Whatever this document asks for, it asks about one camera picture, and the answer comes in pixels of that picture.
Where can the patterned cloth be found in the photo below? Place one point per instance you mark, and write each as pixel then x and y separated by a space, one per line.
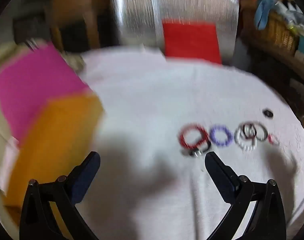
pixel 75 61

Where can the silver insulation panel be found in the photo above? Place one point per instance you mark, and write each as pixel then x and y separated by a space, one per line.
pixel 134 17

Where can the blue cloth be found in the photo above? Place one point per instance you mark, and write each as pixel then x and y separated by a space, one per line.
pixel 263 12

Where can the pink cushion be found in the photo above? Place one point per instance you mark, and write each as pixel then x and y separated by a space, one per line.
pixel 39 87

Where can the wicker basket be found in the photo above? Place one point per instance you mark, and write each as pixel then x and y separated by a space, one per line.
pixel 279 32

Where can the metal bangle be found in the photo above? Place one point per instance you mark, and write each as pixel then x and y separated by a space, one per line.
pixel 265 130

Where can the wooden rack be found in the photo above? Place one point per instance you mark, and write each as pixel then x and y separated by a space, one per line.
pixel 74 10

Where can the red cushion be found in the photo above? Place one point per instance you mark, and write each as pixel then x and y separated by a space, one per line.
pixel 192 42

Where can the orange box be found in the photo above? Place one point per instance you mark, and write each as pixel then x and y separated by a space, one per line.
pixel 54 135

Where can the white blanket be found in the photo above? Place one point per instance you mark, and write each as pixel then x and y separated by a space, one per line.
pixel 154 100

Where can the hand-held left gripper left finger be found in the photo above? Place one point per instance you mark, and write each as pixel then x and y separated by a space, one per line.
pixel 84 180

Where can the dark wooden shelf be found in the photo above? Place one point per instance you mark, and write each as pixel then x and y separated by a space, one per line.
pixel 274 65

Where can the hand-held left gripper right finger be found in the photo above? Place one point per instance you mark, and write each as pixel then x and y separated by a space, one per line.
pixel 220 180

